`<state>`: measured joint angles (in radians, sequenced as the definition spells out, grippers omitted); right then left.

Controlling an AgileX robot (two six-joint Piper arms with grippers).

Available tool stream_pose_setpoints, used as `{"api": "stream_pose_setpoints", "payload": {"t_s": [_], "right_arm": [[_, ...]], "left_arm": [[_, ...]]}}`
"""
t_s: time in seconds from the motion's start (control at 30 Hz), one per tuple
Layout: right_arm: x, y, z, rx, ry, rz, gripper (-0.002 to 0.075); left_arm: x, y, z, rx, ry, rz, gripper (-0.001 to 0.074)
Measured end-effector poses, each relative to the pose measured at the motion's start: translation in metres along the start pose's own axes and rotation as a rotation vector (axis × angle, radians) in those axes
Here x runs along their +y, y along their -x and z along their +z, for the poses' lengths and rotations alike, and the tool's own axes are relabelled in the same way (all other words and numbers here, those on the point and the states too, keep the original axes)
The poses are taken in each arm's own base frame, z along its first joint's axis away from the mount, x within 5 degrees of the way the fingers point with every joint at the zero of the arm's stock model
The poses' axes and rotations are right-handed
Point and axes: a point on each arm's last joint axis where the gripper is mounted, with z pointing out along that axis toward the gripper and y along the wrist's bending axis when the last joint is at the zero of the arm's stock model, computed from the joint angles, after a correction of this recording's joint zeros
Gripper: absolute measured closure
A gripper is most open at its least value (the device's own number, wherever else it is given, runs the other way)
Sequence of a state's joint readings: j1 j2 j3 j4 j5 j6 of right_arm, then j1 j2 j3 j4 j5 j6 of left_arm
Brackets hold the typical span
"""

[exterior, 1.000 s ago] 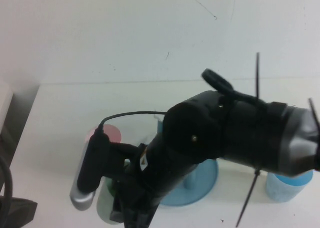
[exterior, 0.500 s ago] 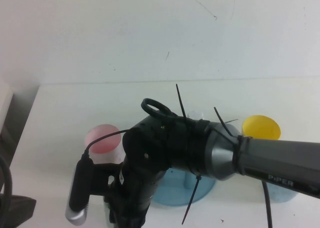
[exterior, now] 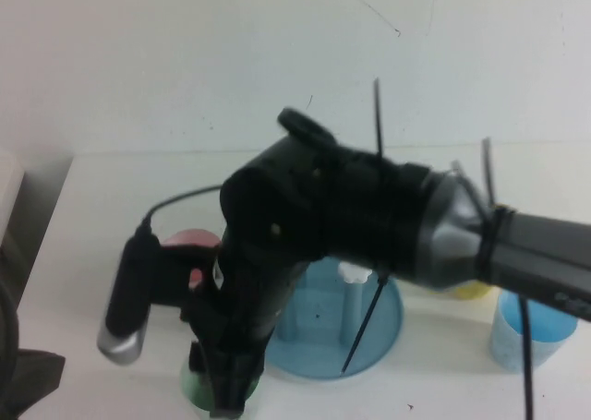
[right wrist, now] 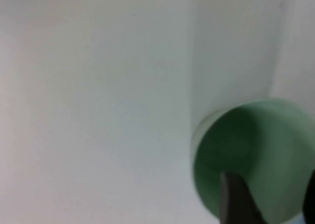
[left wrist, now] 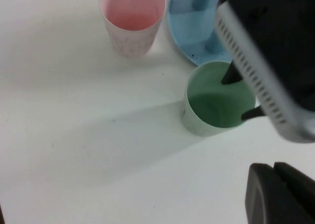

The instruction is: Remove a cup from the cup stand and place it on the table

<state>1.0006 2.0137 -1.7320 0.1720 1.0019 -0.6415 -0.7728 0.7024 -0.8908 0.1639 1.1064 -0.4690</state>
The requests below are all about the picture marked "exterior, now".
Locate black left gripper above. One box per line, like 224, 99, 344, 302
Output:
182, 244, 301, 416

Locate green plastic cup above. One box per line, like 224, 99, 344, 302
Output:
178, 339, 259, 414

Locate blue cup stand white caps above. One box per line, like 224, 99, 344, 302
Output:
267, 256, 405, 383

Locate pink speckled plastic cup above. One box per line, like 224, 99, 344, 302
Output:
160, 228, 223, 292

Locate yellow plastic cup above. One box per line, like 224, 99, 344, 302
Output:
417, 276, 495, 301

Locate blue speckled plastic cup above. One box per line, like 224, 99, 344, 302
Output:
488, 290, 579, 375

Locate black zip tie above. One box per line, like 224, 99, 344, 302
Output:
340, 271, 389, 376
475, 137, 518, 278

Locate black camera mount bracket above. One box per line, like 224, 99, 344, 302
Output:
151, 242, 223, 310

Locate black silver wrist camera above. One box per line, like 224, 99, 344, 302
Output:
95, 223, 161, 366

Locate black camera cable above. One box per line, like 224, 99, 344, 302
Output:
140, 184, 225, 230

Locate black hanging arm cable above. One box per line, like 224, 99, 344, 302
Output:
517, 294, 537, 420

